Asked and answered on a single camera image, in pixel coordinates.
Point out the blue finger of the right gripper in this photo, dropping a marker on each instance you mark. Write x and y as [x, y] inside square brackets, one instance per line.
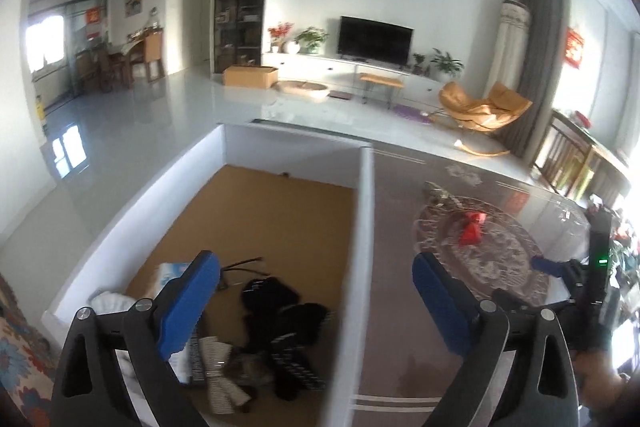
[549, 267]

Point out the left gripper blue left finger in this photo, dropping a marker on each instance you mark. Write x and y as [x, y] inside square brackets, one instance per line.
[175, 325]

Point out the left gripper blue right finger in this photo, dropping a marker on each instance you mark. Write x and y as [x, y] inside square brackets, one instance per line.
[452, 306]

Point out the red snack packet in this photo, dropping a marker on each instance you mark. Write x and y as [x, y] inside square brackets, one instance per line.
[471, 223]

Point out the black velvet bow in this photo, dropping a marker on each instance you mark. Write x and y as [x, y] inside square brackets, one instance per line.
[280, 328]

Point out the white sorting box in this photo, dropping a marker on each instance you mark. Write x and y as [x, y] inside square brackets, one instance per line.
[300, 200]

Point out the blue white carton box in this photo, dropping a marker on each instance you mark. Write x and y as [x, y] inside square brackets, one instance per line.
[170, 276]

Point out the black eyeglasses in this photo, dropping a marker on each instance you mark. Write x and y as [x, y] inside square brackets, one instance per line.
[240, 272]

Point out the wooden side chair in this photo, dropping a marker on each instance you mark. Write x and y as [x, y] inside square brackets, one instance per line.
[577, 166]

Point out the orange lounge chair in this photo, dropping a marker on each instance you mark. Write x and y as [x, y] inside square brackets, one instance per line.
[501, 107]

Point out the white floor air conditioner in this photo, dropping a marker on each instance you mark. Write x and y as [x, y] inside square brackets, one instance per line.
[510, 47]

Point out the white tv console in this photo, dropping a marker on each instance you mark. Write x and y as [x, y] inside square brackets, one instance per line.
[342, 76]

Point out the green plants right of tv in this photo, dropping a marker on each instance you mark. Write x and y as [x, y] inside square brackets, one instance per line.
[440, 66]

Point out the wooden bench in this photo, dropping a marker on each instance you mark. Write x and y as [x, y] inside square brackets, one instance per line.
[392, 86]

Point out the cardboard box on floor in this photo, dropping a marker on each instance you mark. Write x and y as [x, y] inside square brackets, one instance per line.
[253, 77]

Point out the round floor cushion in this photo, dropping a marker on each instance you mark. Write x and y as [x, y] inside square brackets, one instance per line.
[312, 91]

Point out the dining table with chairs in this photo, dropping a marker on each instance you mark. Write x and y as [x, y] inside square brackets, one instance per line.
[105, 64]

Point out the grey curtain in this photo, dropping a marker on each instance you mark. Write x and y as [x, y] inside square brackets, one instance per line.
[540, 76]

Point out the black flat television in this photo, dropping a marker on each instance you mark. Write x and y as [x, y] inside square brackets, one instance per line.
[373, 40]

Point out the red flower plant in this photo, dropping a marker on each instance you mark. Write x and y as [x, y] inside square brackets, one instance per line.
[278, 35]

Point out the green potted plant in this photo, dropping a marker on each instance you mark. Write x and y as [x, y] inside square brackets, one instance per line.
[311, 39]

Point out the red wall decoration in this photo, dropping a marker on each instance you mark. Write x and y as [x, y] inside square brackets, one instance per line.
[574, 48]

